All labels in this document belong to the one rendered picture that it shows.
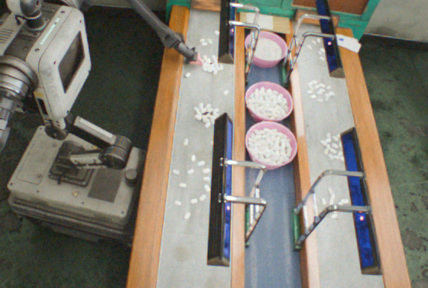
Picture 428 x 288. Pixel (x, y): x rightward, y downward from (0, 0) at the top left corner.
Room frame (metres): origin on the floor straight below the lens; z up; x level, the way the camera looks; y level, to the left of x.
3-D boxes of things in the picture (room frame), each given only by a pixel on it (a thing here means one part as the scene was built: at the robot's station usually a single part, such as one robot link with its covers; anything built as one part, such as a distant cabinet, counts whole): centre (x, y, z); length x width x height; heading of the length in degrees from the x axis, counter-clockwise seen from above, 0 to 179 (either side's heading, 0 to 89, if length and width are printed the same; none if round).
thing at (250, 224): (0.75, -0.15, 0.90); 0.20 x 0.19 x 0.45; 7
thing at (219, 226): (0.74, -0.07, 1.08); 0.62 x 0.08 x 0.07; 7
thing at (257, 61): (1.91, -0.21, 0.72); 0.27 x 0.27 x 0.10
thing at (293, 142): (1.19, -0.30, 0.72); 0.27 x 0.27 x 0.10
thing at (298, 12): (2.22, -0.52, 0.83); 0.30 x 0.06 x 0.07; 97
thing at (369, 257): (0.81, -0.63, 1.08); 0.62 x 0.08 x 0.07; 7
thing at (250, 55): (1.71, -0.04, 0.90); 0.20 x 0.19 x 0.45; 7
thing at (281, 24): (2.13, -0.19, 0.77); 0.33 x 0.15 x 0.01; 97
